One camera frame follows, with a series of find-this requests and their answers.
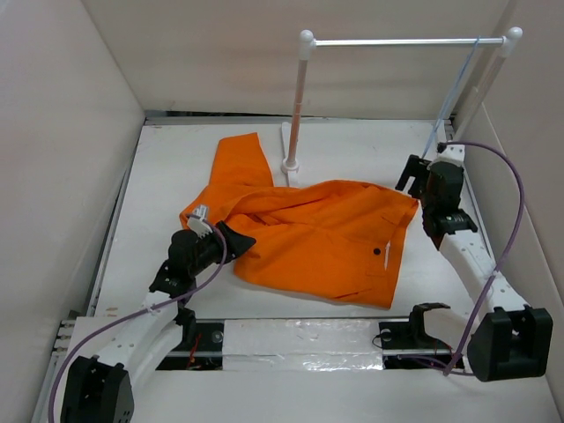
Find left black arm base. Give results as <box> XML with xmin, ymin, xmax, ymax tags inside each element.
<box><xmin>157</xmin><ymin>320</ymin><xmax>225</xmax><ymax>371</ymax></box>

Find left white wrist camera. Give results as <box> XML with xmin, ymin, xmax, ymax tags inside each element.
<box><xmin>188</xmin><ymin>204</ymin><xmax>212</xmax><ymax>239</ymax></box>

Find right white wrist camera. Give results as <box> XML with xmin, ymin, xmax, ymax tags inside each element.
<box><xmin>434</xmin><ymin>143</ymin><xmax>465</xmax><ymax>167</ymax></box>

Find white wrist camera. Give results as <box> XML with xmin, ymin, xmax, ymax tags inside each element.
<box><xmin>188</xmin><ymin>204</ymin><xmax>212</xmax><ymax>239</ymax></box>
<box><xmin>434</xmin><ymin>143</ymin><xmax>465</xmax><ymax>167</ymax></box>

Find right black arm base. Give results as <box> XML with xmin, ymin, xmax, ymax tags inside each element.
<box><xmin>372</xmin><ymin>302</ymin><xmax>466</xmax><ymax>369</ymax></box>

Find light blue wire hanger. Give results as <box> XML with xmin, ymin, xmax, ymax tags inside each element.
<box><xmin>421</xmin><ymin>37</ymin><xmax>480</xmax><ymax>158</ymax></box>

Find white clothes rack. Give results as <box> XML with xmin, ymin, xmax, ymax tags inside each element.
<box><xmin>281</xmin><ymin>26</ymin><xmax>523</xmax><ymax>188</ymax></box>

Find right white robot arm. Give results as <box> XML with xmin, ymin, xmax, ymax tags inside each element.
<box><xmin>396</xmin><ymin>153</ymin><xmax>553</xmax><ymax>382</ymax></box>

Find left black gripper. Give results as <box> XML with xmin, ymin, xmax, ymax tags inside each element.
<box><xmin>189</xmin><ymin>221</ymin><xmax>253</xmax><ymax>277</ymax></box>

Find orange trousers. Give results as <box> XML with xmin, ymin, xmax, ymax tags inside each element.
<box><xmin>180</xmin><ymin>133</ymin><xmax>418</xmax><ymax>308</ymax></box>

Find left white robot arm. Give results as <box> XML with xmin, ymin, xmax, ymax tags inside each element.
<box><xmin>48</xmin><ymin>216</ymin><xmax>256</xmax><ymax>422</ymax></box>

